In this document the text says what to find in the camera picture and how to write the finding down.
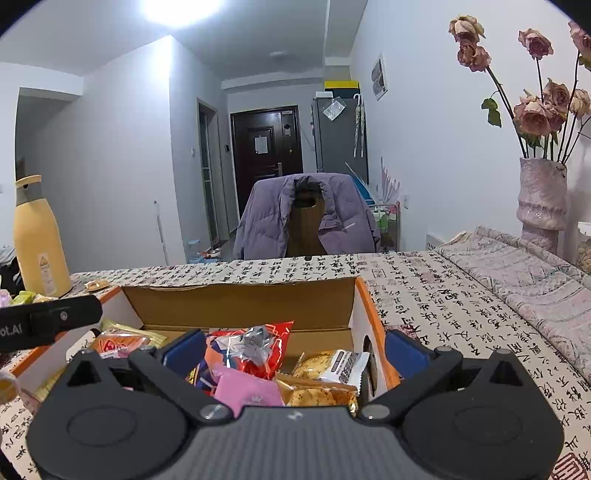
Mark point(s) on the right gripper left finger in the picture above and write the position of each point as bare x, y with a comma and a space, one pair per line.
165, 370

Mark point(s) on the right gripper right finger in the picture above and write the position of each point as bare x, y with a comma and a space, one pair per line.
424, 373

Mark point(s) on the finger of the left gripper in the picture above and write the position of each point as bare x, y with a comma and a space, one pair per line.
25, 327

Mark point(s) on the orange biscuit stick pack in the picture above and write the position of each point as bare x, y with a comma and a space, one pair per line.
118, 340

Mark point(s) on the pink snack packet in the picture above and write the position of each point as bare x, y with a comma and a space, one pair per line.
237, 390

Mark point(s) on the white oat crisp packet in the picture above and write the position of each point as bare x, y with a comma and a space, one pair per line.
333, 366

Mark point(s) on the red blue chips bag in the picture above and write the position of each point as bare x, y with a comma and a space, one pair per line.
257, 350

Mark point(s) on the green bar on table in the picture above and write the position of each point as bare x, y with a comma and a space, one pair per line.
23, 298

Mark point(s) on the purple tissue pack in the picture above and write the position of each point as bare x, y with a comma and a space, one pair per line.
5, 298

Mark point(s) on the yellow thermos bottle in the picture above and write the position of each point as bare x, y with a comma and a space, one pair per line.
37, 241

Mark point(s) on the calligraphy print tablecloth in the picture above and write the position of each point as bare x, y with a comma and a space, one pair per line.
422, 294

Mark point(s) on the small nut snack packet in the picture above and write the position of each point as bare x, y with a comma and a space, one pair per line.
96, 285

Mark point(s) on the orange cardboard box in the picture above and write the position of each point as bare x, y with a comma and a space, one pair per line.
326, 314

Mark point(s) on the folded grey patterned cloth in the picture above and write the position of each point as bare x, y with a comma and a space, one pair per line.
551, 294

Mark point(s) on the purple jacket on chair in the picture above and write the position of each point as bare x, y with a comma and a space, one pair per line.
346, 224

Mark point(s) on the wooden chair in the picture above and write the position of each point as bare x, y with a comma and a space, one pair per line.
305, 220

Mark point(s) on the pink flower vase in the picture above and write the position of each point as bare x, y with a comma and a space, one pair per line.
542, 201

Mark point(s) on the grey refrigerator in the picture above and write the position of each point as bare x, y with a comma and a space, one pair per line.
338, 143

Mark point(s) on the dark entrance door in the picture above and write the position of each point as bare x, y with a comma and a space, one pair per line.
266, 143

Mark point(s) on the yellow box on fridge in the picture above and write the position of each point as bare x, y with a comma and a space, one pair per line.
333, 85

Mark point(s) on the wall panel box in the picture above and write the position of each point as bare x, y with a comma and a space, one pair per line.
379, 80

